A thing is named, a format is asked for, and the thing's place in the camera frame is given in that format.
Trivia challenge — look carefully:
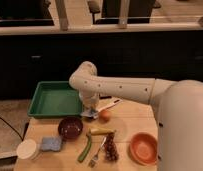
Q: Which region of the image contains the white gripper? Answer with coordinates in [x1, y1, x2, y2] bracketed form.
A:
[79, 91, 99, 109]

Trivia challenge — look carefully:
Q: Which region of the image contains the light blue towel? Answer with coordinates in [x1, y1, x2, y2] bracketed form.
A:
[81, 108, 98, 119]

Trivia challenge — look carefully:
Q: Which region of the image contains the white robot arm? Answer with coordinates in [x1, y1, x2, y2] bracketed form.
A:
[69, 61, 203, 171]

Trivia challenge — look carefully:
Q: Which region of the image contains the purple bowl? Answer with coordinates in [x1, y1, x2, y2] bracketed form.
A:
[58, 116, 83, 141]

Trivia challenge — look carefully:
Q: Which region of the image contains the orange bowl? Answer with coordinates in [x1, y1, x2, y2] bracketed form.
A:
[129, 132, 157, 166]

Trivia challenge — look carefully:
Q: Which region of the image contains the orange fruit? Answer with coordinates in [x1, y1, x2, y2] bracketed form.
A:
[99, 110, 111, 122]

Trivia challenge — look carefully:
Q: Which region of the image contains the green plastic tray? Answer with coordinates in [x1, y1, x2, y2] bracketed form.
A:
[28, 81, 83, 118]

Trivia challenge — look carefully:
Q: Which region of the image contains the dark grape bunch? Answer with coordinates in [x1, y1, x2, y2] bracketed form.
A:
[104, 133, 119, 161]

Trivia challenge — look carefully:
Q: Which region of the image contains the blue sponge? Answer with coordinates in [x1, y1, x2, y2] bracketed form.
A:
[40, 137, 62, 152]

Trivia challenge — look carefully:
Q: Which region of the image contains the silver fork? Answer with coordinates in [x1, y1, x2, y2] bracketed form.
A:
[88, 137, 107, 168]

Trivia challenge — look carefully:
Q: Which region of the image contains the white round lid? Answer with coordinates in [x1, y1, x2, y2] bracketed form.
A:
[16, 139, 39, 159]

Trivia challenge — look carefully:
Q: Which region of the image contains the black cable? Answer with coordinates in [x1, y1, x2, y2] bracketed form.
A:
[0, 113, 24, 141]

